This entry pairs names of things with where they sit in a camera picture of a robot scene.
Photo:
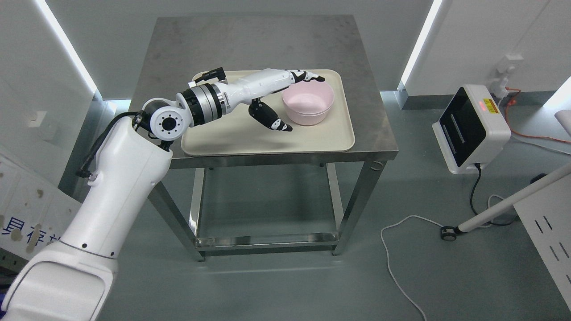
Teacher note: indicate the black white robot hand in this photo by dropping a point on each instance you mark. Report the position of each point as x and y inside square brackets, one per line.
[250, 89]

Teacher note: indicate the pink bowl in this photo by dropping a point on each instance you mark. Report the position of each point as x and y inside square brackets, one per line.
[306, 119]
[308, 98]

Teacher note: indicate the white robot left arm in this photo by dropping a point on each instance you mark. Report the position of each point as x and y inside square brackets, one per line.
[70, 279]

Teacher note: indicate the beige plastic tray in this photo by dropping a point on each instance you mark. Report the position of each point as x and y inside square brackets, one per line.
[239, 134]

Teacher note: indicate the stainless steel table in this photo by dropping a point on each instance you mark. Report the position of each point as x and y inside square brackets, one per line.
[180, 47]

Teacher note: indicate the white black charging device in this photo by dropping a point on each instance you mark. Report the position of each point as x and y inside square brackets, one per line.
[471, 131]

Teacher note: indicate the white stand leg with caster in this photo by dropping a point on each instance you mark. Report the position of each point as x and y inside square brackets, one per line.
[449, 233]

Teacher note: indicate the white signboard blue characters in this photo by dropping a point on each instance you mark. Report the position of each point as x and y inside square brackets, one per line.
[33, 212]

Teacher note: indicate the white perforated panel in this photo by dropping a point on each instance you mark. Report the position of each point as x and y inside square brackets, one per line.
[546, 216]

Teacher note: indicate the white wall switch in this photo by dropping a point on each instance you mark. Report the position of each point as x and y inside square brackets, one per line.
[38, 120]

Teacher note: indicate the white wall socket plug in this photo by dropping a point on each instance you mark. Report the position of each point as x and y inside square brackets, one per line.
[502, 72]

